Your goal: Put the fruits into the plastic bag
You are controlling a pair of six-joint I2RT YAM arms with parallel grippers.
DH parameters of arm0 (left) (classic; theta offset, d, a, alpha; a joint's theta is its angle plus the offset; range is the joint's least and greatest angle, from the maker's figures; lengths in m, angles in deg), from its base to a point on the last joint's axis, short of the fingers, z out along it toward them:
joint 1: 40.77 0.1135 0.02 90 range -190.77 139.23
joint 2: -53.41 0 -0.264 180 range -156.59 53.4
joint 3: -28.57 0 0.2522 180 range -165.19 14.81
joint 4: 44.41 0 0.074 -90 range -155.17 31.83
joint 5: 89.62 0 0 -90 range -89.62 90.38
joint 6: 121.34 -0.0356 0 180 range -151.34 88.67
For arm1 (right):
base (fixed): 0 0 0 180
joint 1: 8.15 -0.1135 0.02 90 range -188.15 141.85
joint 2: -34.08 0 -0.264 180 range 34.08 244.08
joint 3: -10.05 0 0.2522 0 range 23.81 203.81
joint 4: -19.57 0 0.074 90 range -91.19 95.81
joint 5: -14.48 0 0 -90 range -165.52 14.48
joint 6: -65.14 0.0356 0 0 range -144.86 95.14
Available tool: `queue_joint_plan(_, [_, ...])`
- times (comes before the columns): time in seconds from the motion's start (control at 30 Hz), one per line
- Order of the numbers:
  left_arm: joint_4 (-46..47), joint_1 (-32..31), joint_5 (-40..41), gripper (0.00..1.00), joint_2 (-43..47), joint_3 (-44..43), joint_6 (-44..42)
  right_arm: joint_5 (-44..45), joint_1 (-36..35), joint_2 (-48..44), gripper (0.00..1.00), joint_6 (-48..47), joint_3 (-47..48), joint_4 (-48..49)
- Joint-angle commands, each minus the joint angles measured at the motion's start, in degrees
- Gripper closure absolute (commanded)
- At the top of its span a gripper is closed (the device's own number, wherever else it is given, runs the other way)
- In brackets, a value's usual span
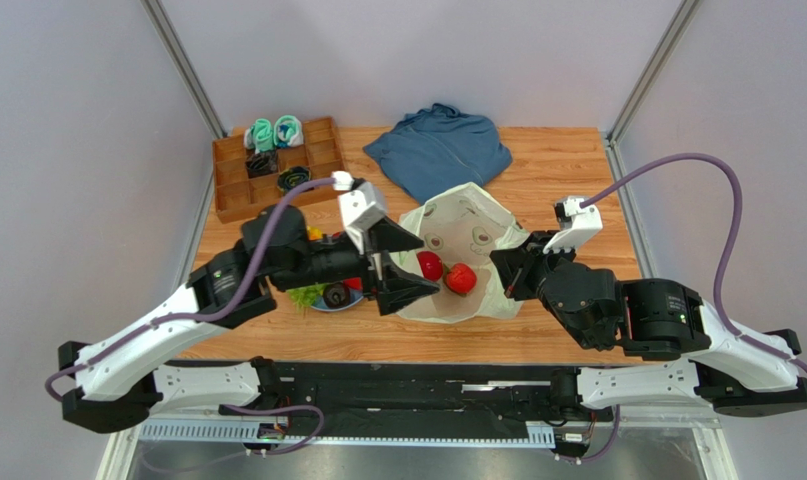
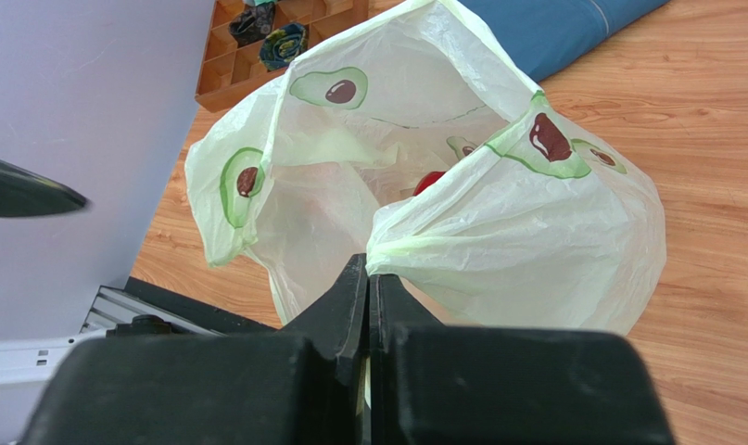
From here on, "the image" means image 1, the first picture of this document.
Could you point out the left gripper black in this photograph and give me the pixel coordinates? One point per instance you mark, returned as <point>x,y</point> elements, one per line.
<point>395,289</point>

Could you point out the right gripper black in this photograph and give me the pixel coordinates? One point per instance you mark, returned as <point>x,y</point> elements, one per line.
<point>532,272</point>

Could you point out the shiny red apple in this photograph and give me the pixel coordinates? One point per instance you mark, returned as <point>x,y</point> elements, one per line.
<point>431,265</point>
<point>354,283</point>

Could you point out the pale green plastic bag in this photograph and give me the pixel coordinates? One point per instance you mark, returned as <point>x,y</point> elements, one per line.
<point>464,225</point>

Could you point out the cracked red apple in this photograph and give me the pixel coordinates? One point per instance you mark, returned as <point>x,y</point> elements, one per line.
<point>460,279</point>

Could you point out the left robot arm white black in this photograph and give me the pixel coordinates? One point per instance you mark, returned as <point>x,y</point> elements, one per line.
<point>123,380</point>

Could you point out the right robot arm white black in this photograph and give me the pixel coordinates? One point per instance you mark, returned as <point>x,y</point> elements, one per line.
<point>688,354</point>

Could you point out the blue plate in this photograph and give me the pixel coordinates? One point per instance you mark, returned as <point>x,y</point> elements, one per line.
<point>357,297</point>

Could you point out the yellow banana right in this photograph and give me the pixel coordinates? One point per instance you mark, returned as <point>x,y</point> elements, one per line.
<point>314,234</point>

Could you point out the green grape bunch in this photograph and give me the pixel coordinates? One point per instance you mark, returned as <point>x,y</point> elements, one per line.
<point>304,297</point>

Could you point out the blue folded hoodie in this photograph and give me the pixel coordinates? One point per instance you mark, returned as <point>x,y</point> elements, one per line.
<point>438,148</point>

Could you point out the dark green yellow sock roll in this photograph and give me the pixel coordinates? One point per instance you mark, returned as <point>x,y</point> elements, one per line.
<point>292,177</point>

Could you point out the black sock roll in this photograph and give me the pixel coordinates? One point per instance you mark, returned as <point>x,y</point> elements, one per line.
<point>262,164</point>

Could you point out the wooden compartment tray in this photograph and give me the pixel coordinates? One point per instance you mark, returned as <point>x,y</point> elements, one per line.
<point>237,197</point>

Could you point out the teal blue sock roll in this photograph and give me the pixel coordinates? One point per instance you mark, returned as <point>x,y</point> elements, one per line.
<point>288,132</point>

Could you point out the green white sock roll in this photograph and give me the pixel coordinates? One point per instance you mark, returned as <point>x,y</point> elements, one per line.
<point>260,136</point>

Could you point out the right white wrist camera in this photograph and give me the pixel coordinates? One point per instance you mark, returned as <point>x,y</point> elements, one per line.
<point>579,221</point>

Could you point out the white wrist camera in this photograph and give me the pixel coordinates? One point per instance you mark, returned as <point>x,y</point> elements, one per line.
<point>361,207</point>
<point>579,221</point>

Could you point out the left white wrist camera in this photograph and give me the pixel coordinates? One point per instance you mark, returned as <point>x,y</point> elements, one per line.
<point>361,207</point>

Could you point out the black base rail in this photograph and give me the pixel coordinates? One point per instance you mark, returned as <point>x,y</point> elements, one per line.
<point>466,405</point>

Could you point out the right aluminium frame post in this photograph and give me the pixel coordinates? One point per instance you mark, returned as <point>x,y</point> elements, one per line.
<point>677,26</point>

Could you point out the aluminium frame post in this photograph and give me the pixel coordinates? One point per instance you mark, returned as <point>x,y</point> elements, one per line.
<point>677,26</point>
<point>174,47</point>

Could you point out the left aluminium frame post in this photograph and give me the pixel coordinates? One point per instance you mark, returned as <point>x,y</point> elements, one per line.
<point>174,47</point>

